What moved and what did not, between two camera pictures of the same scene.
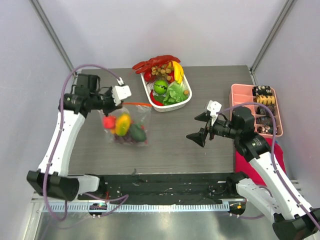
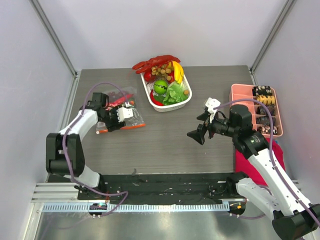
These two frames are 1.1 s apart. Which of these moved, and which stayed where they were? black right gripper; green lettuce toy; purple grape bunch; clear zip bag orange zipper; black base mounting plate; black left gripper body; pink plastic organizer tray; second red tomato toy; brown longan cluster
Moved: black left gripper body; clear zip bag orange zipper; purple grape bunch
Stayed: second red tomato toy; green lettuce toy; brown longan cluster; black right gripper; black base mounting plate; pink plastic organizer tray
